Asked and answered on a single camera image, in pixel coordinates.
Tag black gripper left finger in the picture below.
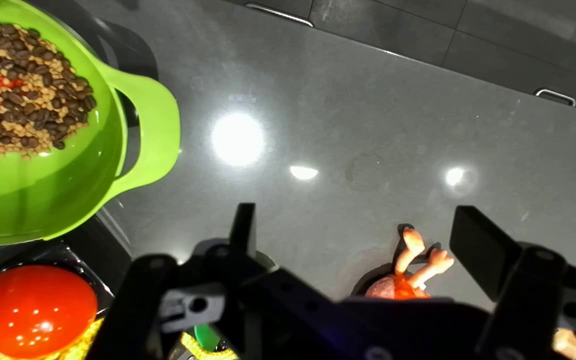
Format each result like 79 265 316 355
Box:
230 202 256 257

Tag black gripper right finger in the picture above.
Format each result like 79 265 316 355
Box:
449 206 522 302

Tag light green bowl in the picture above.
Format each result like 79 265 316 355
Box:
0 0 181 244

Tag coffee beans in bowl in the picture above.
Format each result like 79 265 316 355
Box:
0 21 95 157

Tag orange plush chicken toy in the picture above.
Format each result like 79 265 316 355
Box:
363 227 454 300

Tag small green cup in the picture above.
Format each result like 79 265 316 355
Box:
192 325 222 352

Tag black square box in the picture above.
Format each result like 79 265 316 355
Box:
0 242 114 317

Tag red tomato ball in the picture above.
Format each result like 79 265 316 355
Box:
0 265 97 358

